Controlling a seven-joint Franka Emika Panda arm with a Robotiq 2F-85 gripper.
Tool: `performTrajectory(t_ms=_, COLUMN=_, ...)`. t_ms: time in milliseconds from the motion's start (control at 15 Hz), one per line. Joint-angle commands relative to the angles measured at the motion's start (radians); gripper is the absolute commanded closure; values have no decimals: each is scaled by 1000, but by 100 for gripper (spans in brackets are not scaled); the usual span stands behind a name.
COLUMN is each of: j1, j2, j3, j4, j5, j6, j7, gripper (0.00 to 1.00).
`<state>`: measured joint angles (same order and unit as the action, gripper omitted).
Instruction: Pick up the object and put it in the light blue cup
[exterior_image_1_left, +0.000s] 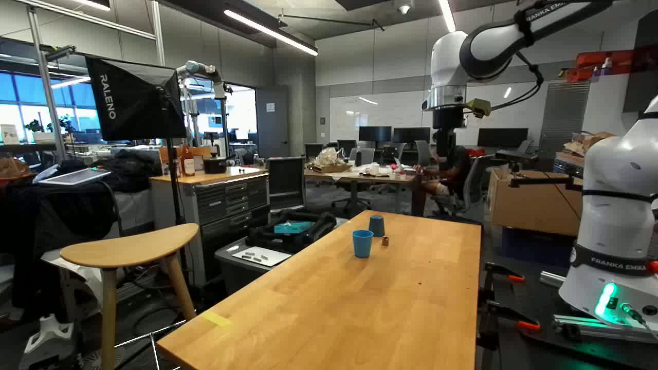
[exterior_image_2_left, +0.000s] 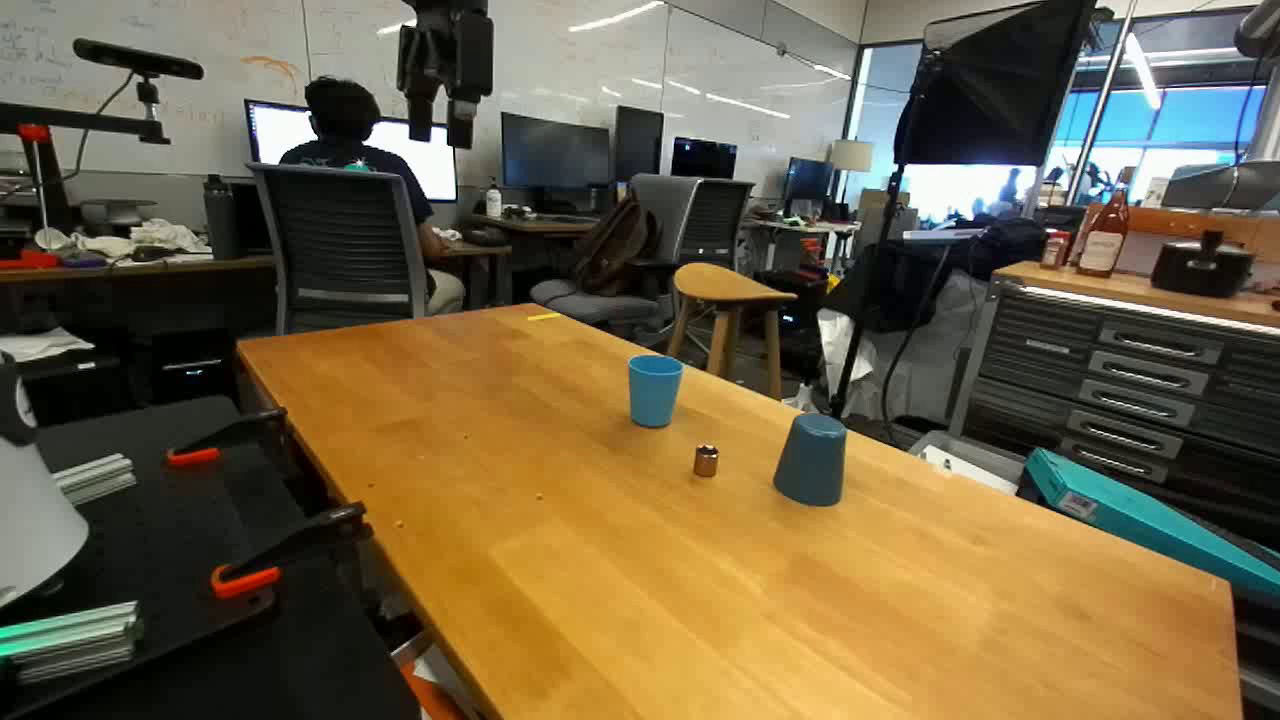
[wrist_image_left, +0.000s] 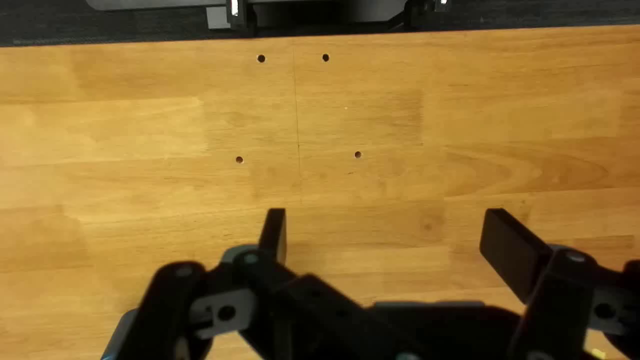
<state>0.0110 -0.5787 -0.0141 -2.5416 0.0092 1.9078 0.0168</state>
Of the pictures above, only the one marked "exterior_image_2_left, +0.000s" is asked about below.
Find seated person dark hair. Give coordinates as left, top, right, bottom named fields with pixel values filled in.
left=283, top=77, right=463, bottom=315

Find upper orange-tipped black clamp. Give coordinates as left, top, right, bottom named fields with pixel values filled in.
left=165, top=414, right=283, bottom=472

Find wooden stool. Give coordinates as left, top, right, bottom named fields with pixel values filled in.
left=669, top=261, right=791, bottom=396

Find lower orange-tipped black clamp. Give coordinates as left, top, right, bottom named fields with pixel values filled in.
left=206, top=505, right=364, bottom=606

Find small metal cylinder object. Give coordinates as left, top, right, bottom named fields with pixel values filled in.
left=690, top=443, right=718, bottom=479

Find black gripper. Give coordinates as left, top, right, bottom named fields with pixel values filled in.
left=396, top=0, right=490, bottom=150

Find black softbox light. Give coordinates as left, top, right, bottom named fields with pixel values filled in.
left=890, top=0, right=1096, bottom=166

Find black camera on stand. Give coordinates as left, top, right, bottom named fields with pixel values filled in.
left=70, top=38, right=205, bottom=143

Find black device on cabinet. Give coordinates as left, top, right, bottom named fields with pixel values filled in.
left=1152, top=233, right=1252, bottom=295

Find orange-tipped black clamp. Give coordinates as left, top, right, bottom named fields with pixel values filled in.
left=206, top=505, right=364, bottom=606
left=165, top=414, right=283, bottom=472

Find dark blue upside-down cup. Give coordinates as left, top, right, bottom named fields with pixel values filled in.
left=772, top=418, right=846, bottom=509

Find grey mesh office chair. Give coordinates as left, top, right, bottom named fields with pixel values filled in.
left=253, top=166, right=431, bottom=336

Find grey drawer cabinet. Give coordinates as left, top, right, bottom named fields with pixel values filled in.
left=951, top=261, right=1280, bottom=544

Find green aluminium bars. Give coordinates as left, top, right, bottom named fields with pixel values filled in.
left=0, top=602, right=143, bottom=684

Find light blue upright cup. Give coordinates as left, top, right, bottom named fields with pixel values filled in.
left=629, top=357, right=684, bottom=427

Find bright computer monitor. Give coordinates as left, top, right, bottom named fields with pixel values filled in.
left=244, top=102, right=461, bottom=203

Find dark computer monitor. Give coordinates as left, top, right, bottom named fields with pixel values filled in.
left=500, top=113, right=613, bottom=207

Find teal flat case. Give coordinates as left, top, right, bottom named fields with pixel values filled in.
left=1023, top=448, right=1280, bottom=606

